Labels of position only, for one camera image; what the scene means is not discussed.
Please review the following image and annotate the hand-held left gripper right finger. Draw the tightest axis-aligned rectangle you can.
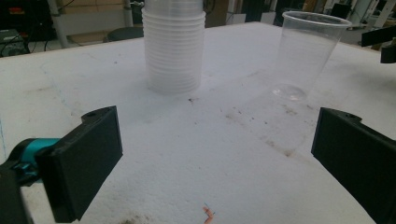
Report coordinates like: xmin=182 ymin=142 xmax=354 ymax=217
xmin=310 ymin=106 xmax=396 ymax=224

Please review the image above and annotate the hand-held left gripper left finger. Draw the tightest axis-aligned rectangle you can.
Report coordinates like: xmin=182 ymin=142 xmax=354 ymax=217
xmin=11 ymin=105 xmax=124 ymax=224

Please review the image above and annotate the single clear plastic cup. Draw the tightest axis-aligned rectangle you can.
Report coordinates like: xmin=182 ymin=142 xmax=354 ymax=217
xmin=270 ymin=10 xmax=353 ymax=103

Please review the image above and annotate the stack of clear plastic cups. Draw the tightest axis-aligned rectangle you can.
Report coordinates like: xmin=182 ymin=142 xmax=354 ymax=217
xmin=140 ymin=0 xmax=207 ymax=95

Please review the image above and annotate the black round stool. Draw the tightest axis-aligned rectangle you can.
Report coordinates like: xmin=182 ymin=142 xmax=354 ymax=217
xmin=105 ymin=25 xmax=146 ymax=44

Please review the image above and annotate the white foam mat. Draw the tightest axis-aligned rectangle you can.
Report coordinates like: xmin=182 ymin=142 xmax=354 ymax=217
xmin=0 ymin=21 xmax=396 ymax=224

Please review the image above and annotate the grey desk leg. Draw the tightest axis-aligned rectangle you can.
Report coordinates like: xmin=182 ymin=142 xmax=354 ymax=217
xmin=123 ymin=0 xmax=134 ymax=28
xmin=47 ymin=0 xmax=71 ymax=49

